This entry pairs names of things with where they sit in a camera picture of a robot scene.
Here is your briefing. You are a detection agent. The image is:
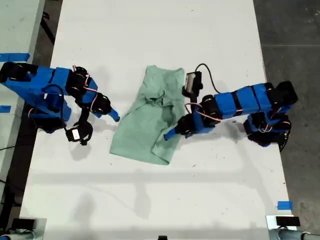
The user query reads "black camera cable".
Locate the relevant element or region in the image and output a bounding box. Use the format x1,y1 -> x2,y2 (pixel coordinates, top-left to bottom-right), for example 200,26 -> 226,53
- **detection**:
42,83 -> 70,133
195,63 -> 222,95

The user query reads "rectangular black camera box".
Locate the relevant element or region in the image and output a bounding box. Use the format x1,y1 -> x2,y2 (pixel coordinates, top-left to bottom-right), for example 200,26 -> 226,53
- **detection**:
181,71 -> 204,97

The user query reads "black camera stalk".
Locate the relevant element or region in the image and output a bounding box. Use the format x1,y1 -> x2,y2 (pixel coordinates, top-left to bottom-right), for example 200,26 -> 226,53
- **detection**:
76,106 -> 91,126
187,94 -> 200,107

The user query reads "silver metal plate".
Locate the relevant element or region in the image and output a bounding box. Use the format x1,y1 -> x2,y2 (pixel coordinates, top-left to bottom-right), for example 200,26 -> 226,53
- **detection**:
18,217 -> 48,240
265,214 -> 302,240

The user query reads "long blue tape strip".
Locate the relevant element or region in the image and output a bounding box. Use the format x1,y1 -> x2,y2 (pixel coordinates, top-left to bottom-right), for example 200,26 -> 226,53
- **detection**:
0,52 -> 31,62

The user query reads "round black camera box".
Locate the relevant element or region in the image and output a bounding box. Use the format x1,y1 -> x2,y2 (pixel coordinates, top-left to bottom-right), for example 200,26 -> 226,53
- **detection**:
65,121 -> 94,146

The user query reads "small black box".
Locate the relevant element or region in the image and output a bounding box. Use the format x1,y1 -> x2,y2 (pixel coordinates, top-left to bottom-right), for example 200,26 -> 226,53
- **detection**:
11,218 -> 36,230
275,216 -> 301,227

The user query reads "pale green T-shirt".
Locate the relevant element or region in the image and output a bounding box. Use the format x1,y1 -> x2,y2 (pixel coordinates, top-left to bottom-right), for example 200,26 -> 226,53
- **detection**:
109,64 -> 188,166

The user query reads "pale side table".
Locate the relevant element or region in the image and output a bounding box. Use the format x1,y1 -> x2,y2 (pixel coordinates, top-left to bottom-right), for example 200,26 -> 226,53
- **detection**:
0,0 -> 46,181

